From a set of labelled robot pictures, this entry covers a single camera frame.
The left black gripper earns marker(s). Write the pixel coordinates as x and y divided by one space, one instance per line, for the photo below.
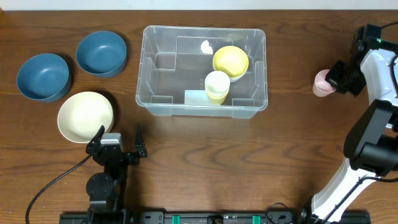
132 159

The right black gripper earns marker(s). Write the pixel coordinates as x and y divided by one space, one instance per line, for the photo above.
331 76

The pink cup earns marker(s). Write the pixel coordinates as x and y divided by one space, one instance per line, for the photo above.
321 87

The light grey small bowl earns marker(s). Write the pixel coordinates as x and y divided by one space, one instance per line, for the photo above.
244 74

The yellow cup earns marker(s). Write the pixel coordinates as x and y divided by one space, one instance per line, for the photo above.
217 96
216 102

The white small bowl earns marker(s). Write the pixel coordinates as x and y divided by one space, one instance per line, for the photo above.
235 79

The yellow small bowl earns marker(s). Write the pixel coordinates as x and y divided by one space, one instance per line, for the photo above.
231 60

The yellow cup front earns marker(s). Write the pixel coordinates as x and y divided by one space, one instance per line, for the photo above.
216 102

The cream white cup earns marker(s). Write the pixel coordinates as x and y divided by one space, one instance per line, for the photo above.
217 82

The light blue cup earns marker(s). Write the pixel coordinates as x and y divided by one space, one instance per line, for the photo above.
215 91

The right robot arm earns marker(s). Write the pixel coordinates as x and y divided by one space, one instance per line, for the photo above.
369 154

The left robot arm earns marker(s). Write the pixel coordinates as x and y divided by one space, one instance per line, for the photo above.
106 189

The clear plastic storage container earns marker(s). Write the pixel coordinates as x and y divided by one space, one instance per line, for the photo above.
176 60

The cream bowl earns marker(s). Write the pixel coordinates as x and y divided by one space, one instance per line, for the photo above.
81 116

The dark blue bowl right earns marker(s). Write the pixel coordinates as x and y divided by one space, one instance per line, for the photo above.
102 54

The dark blue bowl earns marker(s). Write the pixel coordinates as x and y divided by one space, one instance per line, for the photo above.
102 54
44 77

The dark blue bowl left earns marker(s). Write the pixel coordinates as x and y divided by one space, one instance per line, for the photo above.
44 77

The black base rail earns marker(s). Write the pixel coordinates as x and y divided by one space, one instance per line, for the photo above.
277 217

